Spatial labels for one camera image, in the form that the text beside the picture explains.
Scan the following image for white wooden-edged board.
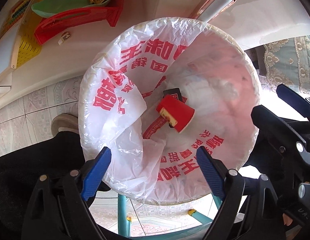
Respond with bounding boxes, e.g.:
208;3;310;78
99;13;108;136
0;22;23;88

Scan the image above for person's grey shoe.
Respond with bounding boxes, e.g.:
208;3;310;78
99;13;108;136
51;113;80;144

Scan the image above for white red-printed plastic bag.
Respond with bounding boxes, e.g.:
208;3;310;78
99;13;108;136
79;17;260;204

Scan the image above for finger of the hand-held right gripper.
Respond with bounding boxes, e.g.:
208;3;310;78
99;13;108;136
276;84;310;120
250;104;310;166

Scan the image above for green lace patterned cloth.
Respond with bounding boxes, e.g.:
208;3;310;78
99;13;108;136
260;34;310;95

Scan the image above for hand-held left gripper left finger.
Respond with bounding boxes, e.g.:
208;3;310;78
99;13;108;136
20;146;113;240

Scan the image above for yellow pegboard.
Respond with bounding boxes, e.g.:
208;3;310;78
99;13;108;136
16;7;42;68

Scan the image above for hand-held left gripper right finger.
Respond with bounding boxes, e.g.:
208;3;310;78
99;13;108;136
195;146;286;240

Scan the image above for red plastic basket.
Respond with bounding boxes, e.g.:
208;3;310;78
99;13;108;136
34;0;128;46

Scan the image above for teal metal stool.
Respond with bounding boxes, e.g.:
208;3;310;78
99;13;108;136
117;194;221;239

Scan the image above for round cream waste bin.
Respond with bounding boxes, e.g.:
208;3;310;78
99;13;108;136
79;17;261;205

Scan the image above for crumpled white tissue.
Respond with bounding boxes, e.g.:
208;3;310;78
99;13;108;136
180;72;239;110

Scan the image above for small white wrapper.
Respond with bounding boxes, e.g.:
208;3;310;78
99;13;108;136
59;31;71;45

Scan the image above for colourful bead abacus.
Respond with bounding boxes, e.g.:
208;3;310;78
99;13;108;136
5;0;29;30

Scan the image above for small black packet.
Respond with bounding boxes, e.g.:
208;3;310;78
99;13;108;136
163;88;187;103

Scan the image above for red cardboard box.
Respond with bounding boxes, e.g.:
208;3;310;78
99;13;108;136
155;95;196;133

